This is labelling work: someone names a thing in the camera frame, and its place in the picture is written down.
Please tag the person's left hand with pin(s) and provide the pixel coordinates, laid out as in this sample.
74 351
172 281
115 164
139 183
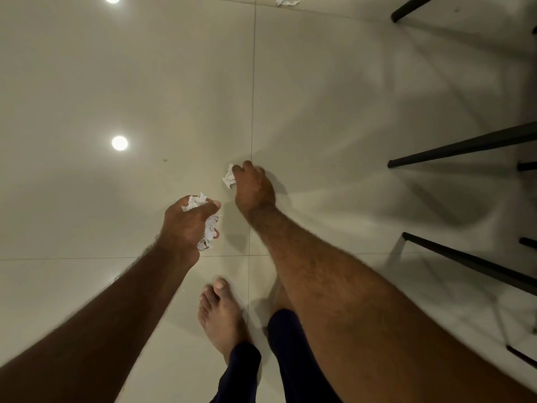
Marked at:
179 230

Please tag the person's right forearm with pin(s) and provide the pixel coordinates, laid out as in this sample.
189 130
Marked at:
356 314

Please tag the person's left thumb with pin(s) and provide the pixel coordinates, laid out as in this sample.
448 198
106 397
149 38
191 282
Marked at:
207 208

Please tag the person's right hand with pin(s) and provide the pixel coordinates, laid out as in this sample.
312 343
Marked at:
254 190

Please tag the person's left forearm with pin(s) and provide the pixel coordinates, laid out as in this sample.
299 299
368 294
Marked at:
96 327

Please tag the small white paper scrap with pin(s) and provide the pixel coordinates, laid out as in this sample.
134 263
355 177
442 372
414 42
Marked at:
229 178

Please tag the black metal chair leg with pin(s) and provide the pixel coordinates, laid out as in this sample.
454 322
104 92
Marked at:
411 7
461 146
522 356
470 260

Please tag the short black metal bar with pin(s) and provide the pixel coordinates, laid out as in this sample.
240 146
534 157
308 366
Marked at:
527 166
528 242

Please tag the person's left foot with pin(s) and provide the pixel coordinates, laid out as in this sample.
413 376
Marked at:
222 318

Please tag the person's right fingers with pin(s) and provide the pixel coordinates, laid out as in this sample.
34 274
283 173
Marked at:
248 171

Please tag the dark blue trousers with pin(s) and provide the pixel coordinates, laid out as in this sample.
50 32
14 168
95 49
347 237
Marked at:
293 356

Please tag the white paper wad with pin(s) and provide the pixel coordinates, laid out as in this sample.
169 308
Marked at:
208 230

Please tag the torn white paper scrap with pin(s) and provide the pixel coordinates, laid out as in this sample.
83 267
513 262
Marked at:
286 1

